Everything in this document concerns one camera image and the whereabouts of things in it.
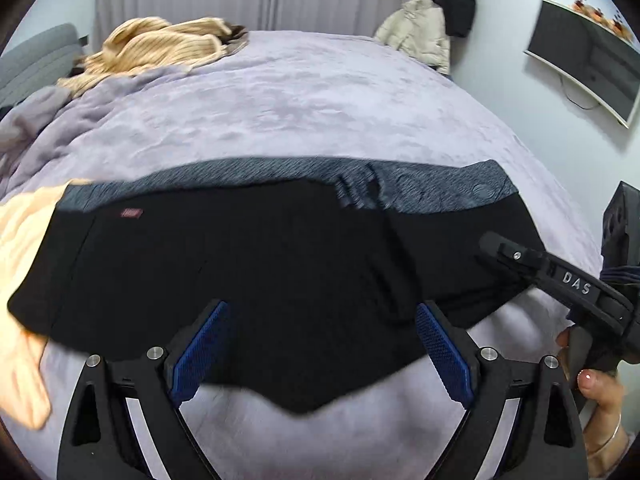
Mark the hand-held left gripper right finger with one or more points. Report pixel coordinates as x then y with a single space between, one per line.
445 355

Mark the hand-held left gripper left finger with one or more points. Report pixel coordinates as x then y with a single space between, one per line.
200 352

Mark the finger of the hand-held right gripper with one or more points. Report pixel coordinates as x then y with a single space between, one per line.
515 257

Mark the black pants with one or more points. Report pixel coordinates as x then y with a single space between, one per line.
250 285

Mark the person's right forearm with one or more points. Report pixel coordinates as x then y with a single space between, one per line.
612 452

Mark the person's right hand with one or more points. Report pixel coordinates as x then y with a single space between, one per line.
600 395

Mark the cream garment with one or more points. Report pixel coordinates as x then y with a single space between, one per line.
22 270

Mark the beige puffer jacket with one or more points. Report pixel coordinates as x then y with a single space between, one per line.
417 30

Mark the orange figurines on television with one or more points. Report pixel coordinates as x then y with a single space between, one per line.
597 12

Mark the lavender plush blanket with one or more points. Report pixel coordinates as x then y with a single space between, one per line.
300 100

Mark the yellow striped sweater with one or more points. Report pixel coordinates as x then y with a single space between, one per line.
150 42

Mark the wall-mounted television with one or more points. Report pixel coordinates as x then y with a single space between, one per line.
585 60

